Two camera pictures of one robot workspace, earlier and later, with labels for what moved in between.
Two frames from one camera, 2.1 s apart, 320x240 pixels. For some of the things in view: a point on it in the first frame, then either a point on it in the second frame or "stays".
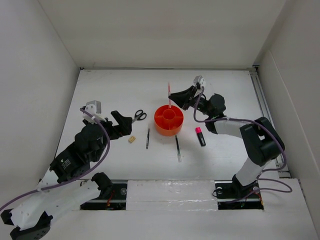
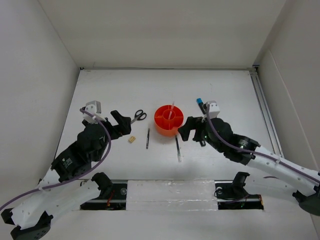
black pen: x=147 y=139 stays
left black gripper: x=123 y=128 stays
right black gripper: x=183 y=98 to x=192 y=123
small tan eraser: x=132 y=139 stays
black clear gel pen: x=179 y=153 stays
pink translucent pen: x=169 y=100 to x=171 y=111
